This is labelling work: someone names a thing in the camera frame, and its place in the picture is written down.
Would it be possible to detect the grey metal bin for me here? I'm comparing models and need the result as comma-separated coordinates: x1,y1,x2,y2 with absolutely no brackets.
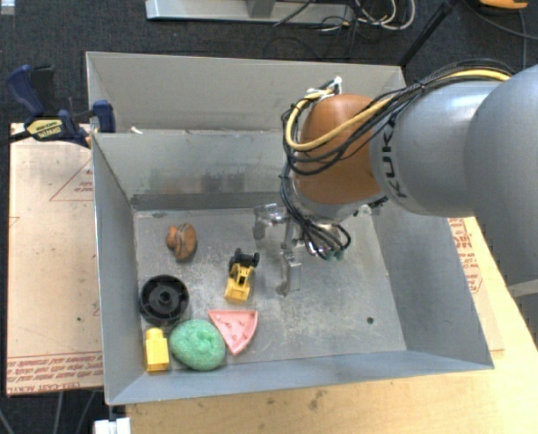
85,51,496,406

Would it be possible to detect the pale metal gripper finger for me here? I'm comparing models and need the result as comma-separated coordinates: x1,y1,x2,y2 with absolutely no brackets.
275,247,303,297
252,203,291,243

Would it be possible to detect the brown cardboard board red print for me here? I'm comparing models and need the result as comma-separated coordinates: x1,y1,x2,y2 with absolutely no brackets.
5,122,507,397

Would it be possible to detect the pink toy pizza slice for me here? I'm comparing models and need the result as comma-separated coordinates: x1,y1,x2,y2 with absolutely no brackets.
207,308,260,357

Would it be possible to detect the black round spool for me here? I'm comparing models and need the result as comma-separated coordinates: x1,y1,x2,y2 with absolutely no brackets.
137,273,191,327

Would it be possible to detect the brown wooden toy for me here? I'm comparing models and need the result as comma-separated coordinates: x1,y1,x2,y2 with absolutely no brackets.
165,222,199,262

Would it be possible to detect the yellow toy brick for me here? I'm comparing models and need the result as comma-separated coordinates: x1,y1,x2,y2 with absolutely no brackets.
144,326,171,373

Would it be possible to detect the black cylinder on white bracket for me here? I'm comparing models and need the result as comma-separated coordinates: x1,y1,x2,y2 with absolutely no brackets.
354,195,390,219

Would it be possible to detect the green mesh scrubber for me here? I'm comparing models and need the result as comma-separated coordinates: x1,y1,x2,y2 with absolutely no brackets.
167,317,228,373

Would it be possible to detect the yellow and black toy bulldozer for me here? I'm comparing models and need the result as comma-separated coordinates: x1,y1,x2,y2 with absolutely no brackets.
222,247,261,306

